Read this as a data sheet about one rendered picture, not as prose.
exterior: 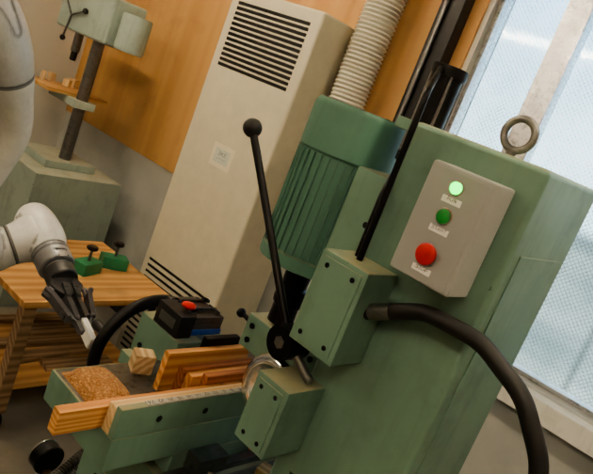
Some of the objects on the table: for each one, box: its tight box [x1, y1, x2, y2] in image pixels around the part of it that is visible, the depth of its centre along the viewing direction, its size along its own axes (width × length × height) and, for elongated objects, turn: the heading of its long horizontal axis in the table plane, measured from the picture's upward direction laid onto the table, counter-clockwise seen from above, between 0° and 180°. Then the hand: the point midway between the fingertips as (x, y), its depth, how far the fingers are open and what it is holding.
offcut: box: [128, 347, 156, 375], centre depth 122 cm, size 4×4×4 cm
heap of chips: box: [61, 366, 130, 402], centre depth 111 cm, size 8×12×3 cm
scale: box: [145, 387, 242, 406], centre depth 121 cm, size 50×1×1 cm, turn 80°
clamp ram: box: [196, 334, 240, 347], centre depth 131 cm, size 9×8×9 cm
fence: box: [108, 392, 245, 440], centre depth 122 cm, size 60×2×6 cm, turn 80°
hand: (87, 333), depth 146 cm, fingers closed
